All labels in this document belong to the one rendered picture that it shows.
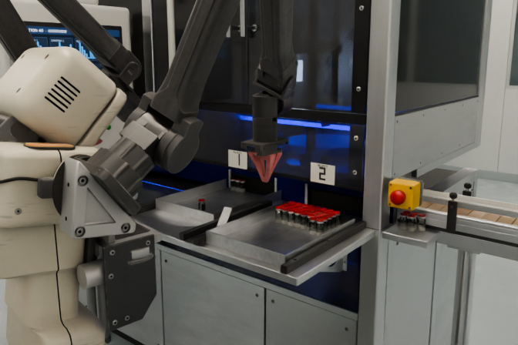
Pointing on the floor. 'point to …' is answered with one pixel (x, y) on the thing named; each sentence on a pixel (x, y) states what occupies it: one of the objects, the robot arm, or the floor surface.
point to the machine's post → (379, 143)
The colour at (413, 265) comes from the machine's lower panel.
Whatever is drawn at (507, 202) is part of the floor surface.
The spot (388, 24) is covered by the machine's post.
